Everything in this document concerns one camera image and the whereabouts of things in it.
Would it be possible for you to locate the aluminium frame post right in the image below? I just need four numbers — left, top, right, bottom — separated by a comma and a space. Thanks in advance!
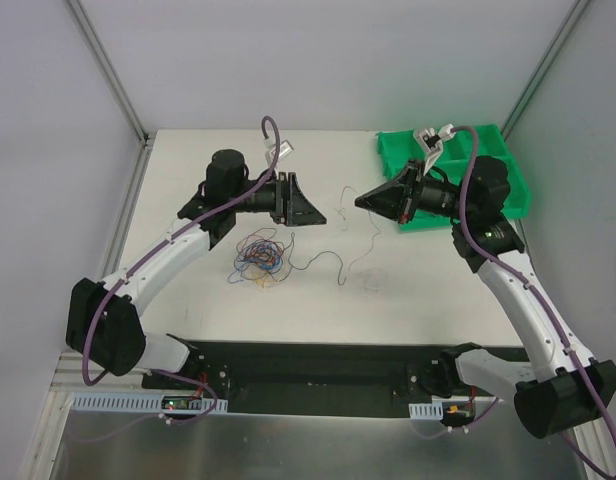
501, 0, 595, 140

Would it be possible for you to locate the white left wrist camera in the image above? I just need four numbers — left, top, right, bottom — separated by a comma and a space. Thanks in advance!
264, 138, 294, 165

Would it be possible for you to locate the left white cable duct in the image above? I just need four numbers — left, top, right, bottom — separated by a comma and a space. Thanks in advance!
72, 393, 228, 415

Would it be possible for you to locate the aluminium frame post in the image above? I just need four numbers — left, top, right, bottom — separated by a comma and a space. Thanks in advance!
501, 0, 595, 140
62, 0, 157, 146

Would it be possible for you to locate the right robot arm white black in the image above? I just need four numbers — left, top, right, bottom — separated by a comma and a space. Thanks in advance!
354, 156, 616, 439

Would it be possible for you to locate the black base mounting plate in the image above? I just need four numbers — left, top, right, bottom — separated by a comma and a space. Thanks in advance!
140, 339, 499, 416

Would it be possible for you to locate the right white cable duct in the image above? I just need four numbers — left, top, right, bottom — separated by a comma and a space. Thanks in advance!
408, 401, 444, 421

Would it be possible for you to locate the tangled coloured cable bundle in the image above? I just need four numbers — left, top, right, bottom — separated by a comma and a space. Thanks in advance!
226, 227, 297, 291

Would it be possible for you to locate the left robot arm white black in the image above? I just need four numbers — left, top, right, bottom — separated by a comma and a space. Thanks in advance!
66, 149, 327, 389

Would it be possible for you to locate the green compartment bin tray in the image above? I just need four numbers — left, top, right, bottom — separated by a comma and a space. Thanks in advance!
376, 122, 532, 235

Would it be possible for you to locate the white cable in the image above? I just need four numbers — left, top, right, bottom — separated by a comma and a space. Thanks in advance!
335, 185, 384, 296

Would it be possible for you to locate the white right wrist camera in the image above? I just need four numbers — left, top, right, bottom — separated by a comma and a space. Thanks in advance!
413, 124, 455, 174

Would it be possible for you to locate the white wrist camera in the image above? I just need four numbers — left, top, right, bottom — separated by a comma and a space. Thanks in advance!
264, 138, 294, 165
413, 124, 455, 174

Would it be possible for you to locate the aluminium frame post left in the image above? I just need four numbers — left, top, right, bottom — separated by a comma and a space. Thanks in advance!
62, 0, 157, 146

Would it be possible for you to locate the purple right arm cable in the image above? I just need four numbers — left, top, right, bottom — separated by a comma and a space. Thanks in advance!
450, 124, 616, 476

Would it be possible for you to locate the white cable duct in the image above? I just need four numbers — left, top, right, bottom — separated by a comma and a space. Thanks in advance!
72, 393, 228, 415
408, 401, 444, 421

